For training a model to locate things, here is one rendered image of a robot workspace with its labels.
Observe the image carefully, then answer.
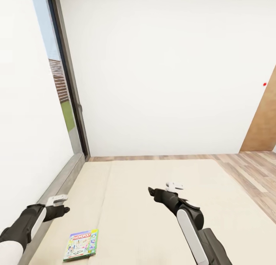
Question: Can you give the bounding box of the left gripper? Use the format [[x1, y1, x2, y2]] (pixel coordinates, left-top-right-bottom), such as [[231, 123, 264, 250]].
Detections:
[[46, 205, 70, 221]]

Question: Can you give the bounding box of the board game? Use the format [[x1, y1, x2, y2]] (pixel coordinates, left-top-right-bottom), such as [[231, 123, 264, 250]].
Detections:
[[63, 229, 99, 262]]

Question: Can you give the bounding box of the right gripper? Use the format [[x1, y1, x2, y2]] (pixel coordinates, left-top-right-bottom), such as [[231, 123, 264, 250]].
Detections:
[[148, 187, 178, 209]]

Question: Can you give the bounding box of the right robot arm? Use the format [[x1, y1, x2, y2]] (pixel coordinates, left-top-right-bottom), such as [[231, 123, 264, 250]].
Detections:
[[148, 180, 233, 265]]

